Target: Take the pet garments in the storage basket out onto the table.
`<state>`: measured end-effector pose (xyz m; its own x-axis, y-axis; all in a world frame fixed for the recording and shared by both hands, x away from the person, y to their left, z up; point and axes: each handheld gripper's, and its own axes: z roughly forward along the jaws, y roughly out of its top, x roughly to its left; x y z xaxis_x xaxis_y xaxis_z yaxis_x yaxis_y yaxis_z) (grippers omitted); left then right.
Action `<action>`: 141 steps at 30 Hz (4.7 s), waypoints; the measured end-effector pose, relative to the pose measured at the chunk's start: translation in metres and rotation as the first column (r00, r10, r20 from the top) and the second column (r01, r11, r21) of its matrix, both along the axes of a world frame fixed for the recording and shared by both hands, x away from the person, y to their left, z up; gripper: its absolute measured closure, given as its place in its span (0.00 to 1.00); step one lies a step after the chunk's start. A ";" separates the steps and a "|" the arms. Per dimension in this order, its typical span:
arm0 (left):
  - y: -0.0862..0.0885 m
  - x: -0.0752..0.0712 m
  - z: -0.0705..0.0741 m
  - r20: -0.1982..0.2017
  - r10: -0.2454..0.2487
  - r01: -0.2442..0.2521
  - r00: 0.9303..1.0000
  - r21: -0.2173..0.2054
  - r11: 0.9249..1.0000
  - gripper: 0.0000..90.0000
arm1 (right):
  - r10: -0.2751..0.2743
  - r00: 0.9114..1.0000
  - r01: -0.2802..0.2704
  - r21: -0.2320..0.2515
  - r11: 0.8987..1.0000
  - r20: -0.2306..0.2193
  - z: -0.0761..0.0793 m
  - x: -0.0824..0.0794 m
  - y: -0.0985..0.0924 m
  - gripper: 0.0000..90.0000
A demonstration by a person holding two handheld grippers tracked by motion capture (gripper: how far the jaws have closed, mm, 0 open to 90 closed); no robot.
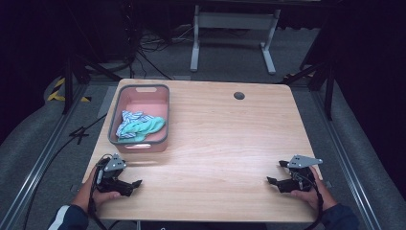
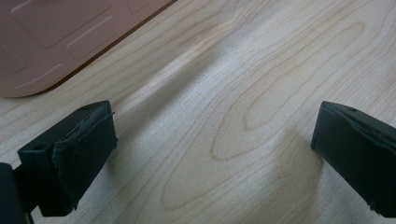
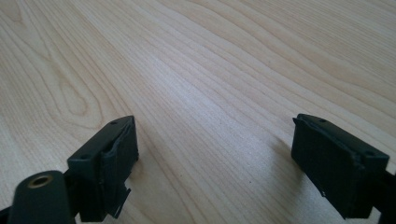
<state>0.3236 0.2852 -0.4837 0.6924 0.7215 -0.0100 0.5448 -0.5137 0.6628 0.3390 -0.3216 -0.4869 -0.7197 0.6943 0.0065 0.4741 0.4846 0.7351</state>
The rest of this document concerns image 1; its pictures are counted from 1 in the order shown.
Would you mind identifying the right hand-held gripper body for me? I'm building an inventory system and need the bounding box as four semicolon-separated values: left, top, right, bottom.
277;154;324;194

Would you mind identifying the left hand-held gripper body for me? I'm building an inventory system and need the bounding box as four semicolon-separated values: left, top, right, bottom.
95;153;128;195

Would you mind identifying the person's right hand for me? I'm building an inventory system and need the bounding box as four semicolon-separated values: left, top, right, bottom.
289;166;339;213

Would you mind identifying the person's left hand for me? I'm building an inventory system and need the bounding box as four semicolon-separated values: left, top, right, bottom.
71;166;123;215

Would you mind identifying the mint green cloth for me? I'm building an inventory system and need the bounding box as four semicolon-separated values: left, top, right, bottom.
117;116;167;144

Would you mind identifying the blue striped white cloth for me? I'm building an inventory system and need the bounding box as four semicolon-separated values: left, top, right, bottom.
115;109;155;140

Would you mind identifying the pink basket with grey rim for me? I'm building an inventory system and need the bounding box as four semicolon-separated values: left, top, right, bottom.
107;83;170;154

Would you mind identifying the black metal stand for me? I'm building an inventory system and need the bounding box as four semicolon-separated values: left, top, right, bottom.
61;52;123;116
281;58;337;122

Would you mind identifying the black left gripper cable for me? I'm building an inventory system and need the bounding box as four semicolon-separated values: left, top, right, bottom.
87;154;113;230

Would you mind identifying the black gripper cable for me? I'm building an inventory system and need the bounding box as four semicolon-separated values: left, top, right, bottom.
295;173;326;230
87;154;113;230

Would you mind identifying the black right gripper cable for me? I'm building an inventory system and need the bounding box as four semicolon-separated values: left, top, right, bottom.
295;173;326;230

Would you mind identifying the aluminium floor rail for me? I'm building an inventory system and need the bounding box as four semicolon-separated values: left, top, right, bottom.
309;89;382;230
0;81;89;230

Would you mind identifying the long black floor cable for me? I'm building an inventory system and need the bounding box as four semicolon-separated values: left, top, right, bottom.
21;112;108;230

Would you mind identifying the bundle of black floor cables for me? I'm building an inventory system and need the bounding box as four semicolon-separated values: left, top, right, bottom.
125;3;200;81

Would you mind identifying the white metal table frame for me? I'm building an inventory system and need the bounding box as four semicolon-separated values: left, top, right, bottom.
190;4;282;76

